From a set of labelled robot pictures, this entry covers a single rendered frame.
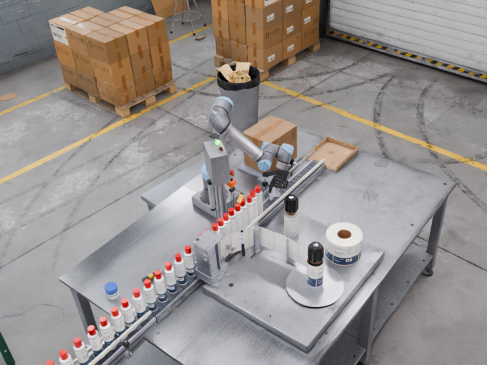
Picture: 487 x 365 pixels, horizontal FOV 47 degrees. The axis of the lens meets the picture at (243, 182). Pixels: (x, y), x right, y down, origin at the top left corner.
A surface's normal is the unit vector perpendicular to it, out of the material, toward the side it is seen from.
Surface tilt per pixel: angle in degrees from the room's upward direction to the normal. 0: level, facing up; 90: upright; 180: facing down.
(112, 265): 0
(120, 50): 90
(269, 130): 0
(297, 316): 0
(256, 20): 90
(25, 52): 90
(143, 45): 91
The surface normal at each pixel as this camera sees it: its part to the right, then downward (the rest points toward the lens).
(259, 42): -0.66, 0.48
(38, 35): 0.71, 0.39
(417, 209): -0.06, -0.80
